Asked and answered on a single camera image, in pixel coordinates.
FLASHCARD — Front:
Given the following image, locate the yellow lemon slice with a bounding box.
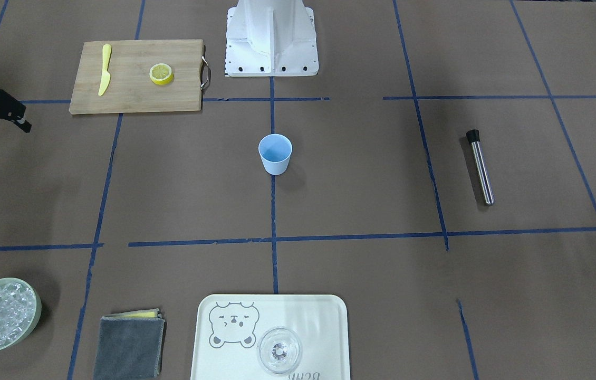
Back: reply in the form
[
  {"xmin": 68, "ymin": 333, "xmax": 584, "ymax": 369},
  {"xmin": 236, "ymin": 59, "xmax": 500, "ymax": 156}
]
[{"xmin": 149, "ymin": 63, "xmax": 174, "ymax": 85}]

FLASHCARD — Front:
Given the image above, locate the steel muddler black cap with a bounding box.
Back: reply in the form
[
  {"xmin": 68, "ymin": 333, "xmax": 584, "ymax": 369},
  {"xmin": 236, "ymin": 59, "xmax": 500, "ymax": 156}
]
[{"xmin": 465, "ymin": 129, "xmax": 494, "ymax": 206}]

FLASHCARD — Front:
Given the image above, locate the light blue plastic cup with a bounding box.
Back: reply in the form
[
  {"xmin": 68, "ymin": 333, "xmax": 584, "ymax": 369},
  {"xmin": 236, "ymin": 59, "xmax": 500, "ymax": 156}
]
[{"xmin": 258, "ymin": 133, "xmax": 293, "ymax": 176}]

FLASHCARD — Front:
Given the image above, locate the yellow plastic knife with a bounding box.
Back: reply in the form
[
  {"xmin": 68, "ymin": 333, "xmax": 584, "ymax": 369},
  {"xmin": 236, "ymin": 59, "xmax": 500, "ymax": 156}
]
[{"xmin": 98, "ymin": 44, "xmax": 112, "ymax": 96}]

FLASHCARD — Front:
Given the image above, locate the wooden cutting board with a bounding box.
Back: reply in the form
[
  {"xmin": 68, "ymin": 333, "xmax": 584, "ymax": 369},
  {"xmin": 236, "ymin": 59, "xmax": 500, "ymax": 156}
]
[{"xmin": 69, "ymin": 39, "xmax": 210, "ymax": 115}]

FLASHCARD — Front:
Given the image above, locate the green bowl of ice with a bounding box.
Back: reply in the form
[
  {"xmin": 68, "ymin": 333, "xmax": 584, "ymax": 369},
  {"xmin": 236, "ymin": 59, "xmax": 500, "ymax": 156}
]
[{"xmin": 0, "ymin": 278, "xmax": 42, "ymax": 350}]

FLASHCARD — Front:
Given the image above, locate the folded grey cloth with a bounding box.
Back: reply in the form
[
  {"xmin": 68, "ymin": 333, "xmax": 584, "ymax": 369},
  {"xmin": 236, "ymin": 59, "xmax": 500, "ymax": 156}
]
[{"xmin": 93, "ymin": 308, "xmax": 165, "ymax": 379}]

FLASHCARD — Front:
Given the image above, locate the white bear tray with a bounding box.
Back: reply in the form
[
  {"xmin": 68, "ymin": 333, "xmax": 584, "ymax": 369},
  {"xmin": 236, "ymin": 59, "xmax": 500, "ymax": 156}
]
[{"xmin": 190, "ymin": 294, "xmax": 351, "ymax": 379}]

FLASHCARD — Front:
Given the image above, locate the clear wine glass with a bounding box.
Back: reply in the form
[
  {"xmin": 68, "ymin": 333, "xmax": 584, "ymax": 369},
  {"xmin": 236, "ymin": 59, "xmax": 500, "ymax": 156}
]
[{"xmin": 257, "ymin": 327, "xmax": 303, "ymax": 375}]

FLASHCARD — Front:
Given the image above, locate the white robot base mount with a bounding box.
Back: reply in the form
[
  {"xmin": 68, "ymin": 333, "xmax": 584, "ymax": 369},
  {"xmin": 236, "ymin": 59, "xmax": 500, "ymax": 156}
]
[{"xmin": 224, "ymin": 1, "xmax": 320, "ymax": 77}]

